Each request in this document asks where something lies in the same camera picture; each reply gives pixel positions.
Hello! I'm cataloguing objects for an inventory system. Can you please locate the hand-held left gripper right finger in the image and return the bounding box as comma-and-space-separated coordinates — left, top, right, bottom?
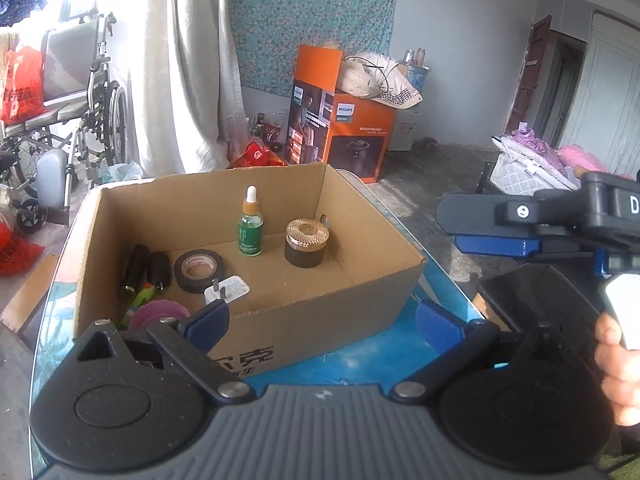
390, 300, 571, 405

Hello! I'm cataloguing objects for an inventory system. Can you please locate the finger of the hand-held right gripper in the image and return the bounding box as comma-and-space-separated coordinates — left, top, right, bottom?
436, 192, 588, 237
454, 235, 608, 276

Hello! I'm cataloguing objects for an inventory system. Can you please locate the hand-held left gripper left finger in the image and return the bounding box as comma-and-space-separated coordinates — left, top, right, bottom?
75, 300, 256, 406

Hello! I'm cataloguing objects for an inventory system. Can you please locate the white charger plug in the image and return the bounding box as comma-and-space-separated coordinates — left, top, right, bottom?
202, 275, 251, 306

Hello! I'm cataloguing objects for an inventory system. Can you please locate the black tape roll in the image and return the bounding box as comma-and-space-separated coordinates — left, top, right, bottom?
173, 249, 226, 295

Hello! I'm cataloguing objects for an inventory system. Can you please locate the pink plastic bowl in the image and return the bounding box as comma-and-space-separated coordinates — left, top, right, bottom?
117, 299, 193, 332

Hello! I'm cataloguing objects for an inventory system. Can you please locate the small green tube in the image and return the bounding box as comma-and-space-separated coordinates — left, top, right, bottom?
129, 284, 157, 311

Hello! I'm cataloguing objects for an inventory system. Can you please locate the green dropper bottle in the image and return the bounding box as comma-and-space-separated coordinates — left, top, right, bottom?
238, 185, 264, 259

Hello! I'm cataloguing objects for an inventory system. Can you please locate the brown cardboard box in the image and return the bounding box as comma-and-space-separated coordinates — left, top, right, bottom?
74, 162, 428, 378

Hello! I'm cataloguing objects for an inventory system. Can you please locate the dark jar with gold lid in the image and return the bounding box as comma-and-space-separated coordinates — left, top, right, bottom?
284, 217, 331, 270

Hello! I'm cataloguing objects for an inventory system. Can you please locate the person's right hand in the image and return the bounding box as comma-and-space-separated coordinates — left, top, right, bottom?
594, 312, 640, 428

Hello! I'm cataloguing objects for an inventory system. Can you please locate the pink cloth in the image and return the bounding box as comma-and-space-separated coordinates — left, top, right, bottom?
556, 144, 608, 176

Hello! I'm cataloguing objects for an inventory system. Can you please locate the white quilted bag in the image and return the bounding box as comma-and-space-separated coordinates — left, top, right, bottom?
490, 152, 581, 196

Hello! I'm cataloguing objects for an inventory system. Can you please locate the purple patterned cloth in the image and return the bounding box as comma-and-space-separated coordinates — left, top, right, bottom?
502, 127, 568, 176

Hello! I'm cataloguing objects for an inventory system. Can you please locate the white water dispenser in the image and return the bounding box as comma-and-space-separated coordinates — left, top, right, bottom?
387, 107, 417, 152

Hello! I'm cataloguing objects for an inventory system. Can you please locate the white wardrobe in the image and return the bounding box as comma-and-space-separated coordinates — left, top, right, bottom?
555, 0, 640, 176

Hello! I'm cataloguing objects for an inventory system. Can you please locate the orange appliance carton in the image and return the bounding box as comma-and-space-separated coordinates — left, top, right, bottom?
284, 44, 398, 184

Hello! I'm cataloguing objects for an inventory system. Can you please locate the clear water jug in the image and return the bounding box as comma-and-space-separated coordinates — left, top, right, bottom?
404, 47, 431, 92

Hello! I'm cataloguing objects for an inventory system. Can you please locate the brown wooden door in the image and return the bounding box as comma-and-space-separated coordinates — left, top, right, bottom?
514, 15, 553, 136

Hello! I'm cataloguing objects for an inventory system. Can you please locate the cream pillow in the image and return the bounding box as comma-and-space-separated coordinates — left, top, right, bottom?
339, 51, 423, 109

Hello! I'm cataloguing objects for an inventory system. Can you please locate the pale green plastic bag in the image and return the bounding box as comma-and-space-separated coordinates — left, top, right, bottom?
97, 160, 146, 184

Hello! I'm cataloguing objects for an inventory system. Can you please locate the red snack bag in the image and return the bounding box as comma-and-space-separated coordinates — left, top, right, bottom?
227, 137, 288, 170

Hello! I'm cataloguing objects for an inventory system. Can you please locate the flat cardboard sheet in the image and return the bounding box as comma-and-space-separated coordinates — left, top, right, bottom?
0, 252, 61, 333

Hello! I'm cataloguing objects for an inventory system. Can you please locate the red plastic bag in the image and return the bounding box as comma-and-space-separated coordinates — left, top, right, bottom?
0, 45, 46, 126
0, 222, 46, 277

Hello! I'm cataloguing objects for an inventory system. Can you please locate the silver grey curtain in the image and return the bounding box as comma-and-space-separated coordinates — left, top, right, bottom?
127, 0, 248, 173

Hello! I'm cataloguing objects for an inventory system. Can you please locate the grey wheelchair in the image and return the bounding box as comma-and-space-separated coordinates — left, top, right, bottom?
0, 0, 130, 233

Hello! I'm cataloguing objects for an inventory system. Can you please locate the blue patterned garment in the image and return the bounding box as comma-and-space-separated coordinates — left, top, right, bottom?
0, 0, 48, 28

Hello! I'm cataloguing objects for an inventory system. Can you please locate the teal floral wall cloth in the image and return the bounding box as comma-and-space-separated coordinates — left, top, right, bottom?
227, 0, 401, 98

